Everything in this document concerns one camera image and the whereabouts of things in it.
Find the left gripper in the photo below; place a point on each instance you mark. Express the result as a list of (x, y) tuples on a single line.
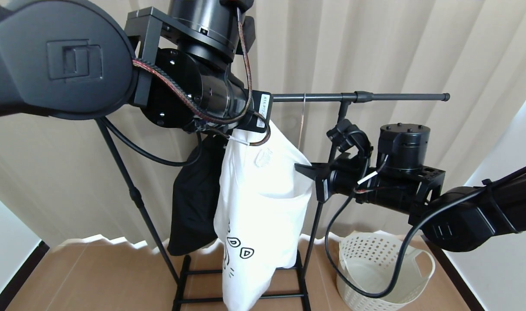
[(254, 101)]

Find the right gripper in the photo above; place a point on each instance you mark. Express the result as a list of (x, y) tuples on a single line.
[(342, 181)]

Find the pink clothes hanger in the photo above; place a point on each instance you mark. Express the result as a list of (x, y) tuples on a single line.
[(302, 121)]

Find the white garment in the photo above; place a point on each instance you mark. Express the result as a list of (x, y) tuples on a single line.
[(262, 207)]

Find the black shorts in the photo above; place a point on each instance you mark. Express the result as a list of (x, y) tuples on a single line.
[(193, 207)]

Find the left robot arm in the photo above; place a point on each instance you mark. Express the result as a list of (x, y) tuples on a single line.
[(51, 56)]

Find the white laundry basket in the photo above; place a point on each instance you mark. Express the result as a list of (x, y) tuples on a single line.
[(366, 259)]

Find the black clothes rack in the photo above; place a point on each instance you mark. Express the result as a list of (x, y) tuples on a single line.
[(396, 96)]

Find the beige curtain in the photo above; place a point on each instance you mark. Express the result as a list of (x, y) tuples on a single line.
[(418, 52)]

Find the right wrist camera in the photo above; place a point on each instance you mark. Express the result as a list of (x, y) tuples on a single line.
[(349, 134)]

